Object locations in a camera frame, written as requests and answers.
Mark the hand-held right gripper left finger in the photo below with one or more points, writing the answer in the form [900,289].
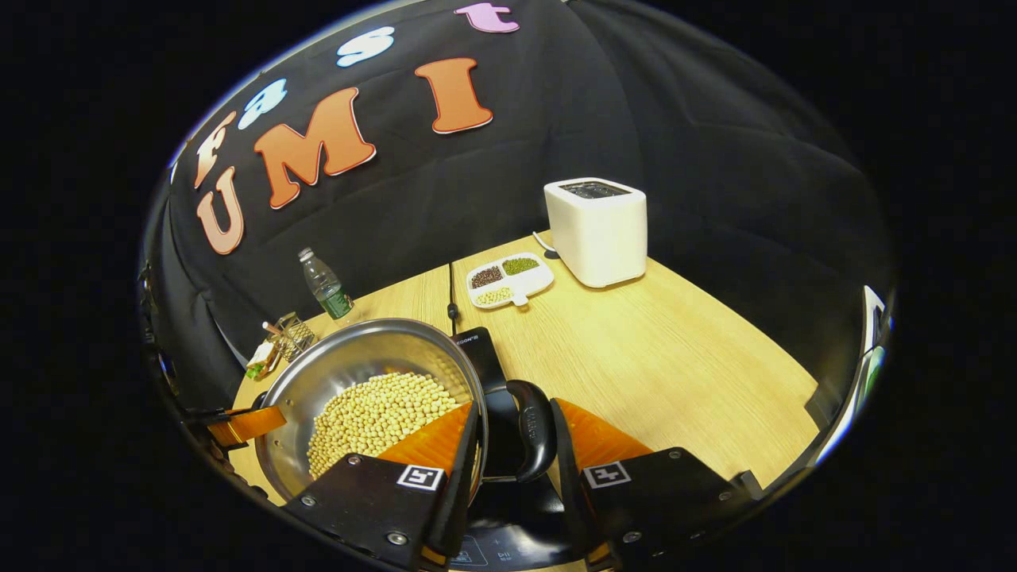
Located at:
[469,477]

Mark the clear plastic water bottle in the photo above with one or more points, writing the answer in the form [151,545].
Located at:
[327,286]

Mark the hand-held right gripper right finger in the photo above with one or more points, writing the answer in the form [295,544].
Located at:
[566,477]

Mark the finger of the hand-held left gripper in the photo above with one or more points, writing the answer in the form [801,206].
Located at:
[246,425]

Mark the white toaster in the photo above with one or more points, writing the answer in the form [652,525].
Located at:
[600,238]

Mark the sandwich with lettuce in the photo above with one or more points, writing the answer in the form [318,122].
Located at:
[261,361]

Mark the black induction cooktop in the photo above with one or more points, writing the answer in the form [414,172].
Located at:
[516,520]

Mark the black backdrop cloth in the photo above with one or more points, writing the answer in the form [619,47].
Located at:
[675,119]

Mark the white panel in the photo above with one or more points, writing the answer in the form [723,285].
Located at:
[862,373]

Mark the white divided dish with beans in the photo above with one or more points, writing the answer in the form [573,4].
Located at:
[508,278]

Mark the pile of yellow soybeans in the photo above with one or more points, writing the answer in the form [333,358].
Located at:
[373,413]

